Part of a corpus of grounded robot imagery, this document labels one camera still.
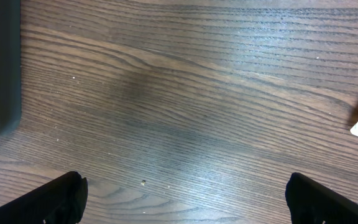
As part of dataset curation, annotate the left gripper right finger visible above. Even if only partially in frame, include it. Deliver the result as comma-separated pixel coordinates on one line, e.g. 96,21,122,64
285,172,358,224

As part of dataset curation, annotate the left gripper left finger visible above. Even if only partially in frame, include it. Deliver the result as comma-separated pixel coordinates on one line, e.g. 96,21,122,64
0,171,88,224

